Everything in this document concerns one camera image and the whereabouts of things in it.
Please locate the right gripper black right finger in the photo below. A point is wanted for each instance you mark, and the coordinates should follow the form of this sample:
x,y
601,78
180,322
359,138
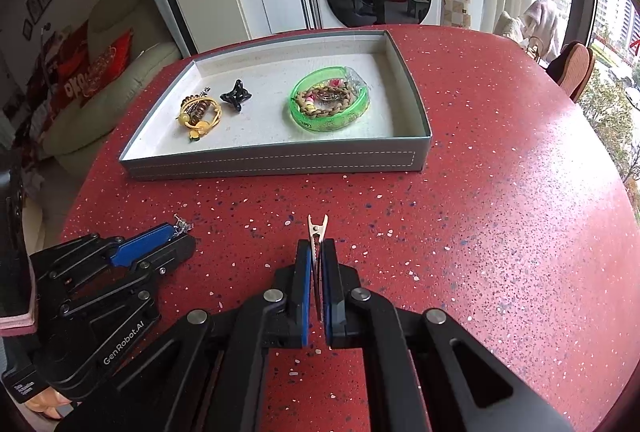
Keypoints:
x,y
347,307

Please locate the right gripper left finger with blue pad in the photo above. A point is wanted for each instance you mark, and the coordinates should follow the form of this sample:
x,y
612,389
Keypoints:
x,y
289,325

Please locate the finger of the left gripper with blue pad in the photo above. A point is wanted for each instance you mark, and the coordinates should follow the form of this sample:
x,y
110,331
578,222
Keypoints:
x,y
135,248

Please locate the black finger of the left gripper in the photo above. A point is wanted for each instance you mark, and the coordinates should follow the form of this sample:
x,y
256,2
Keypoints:
x,y
161,261

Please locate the silver star hair clip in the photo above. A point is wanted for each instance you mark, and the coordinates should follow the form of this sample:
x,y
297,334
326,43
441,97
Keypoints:
x,y
181,226

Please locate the beige duckbill hair clip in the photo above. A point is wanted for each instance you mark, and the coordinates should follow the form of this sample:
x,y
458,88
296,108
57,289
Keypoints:
x,y
316,234

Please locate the green glitter bangle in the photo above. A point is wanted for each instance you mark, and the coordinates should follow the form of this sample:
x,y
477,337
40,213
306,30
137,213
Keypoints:
x,y
339,121

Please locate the black claw hair clip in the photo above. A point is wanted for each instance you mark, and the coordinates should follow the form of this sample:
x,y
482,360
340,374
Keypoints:
x,y
237,96

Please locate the braided tan hair band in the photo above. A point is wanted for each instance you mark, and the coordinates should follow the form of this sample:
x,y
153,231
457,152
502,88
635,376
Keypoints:
x,y
326,99

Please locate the grey jewelry tray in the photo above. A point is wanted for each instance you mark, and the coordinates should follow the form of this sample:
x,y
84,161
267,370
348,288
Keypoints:
x,y
392,135

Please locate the person's left hand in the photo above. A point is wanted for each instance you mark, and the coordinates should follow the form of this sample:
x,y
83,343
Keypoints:
x,y
48,404

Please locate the red embroidered cushion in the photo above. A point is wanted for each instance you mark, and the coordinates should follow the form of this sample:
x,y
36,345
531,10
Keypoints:
x,y
108,66

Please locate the cream leather sofa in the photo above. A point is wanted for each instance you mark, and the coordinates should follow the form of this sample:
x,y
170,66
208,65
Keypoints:
x,y
137,36

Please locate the brown wooden chair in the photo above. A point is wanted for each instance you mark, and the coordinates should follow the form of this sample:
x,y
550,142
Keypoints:
x,y
572,69

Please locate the white cloth on chair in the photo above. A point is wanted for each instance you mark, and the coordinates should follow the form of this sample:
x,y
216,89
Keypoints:
x,y
541,21

